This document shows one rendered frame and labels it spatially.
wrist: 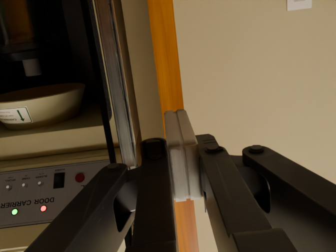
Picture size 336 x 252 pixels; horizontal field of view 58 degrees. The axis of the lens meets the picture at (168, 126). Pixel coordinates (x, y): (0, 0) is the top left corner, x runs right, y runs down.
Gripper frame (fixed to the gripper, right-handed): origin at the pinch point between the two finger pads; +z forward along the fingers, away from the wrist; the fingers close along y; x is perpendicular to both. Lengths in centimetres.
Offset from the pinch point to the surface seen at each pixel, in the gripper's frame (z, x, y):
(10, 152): 30.5, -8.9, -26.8
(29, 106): 32.3, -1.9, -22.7
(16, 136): 30.5, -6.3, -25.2
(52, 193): 24.1, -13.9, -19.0
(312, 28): 73, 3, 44
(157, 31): 21.5, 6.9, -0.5
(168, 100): 21.5, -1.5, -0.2
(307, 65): 73, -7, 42
